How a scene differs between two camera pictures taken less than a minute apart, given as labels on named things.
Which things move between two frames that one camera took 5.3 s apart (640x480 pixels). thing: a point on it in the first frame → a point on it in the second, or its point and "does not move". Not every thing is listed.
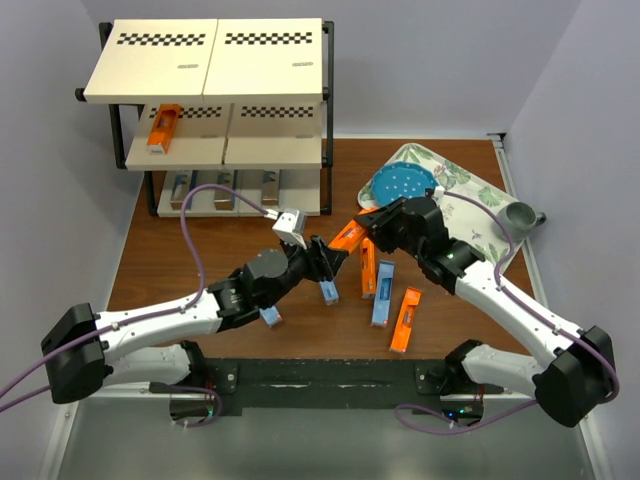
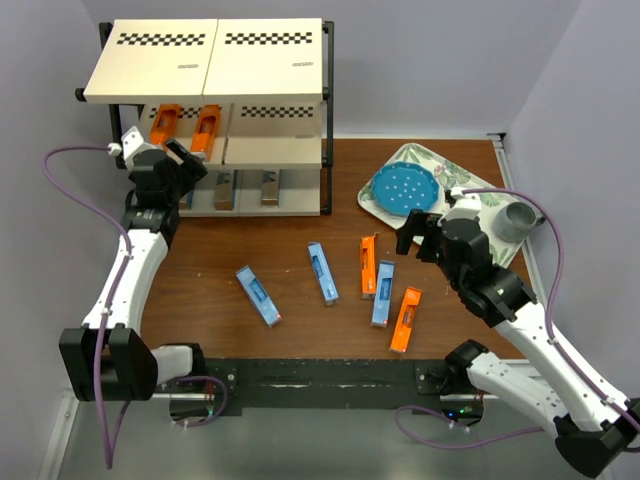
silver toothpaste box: [270, 188] does not move
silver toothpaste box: [223, 199] does not move
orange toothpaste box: [368, 268] does not move
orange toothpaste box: [348, 237] → [206, 127]
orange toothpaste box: [164, 126] does not move
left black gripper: [323, 262] → [191, 169]
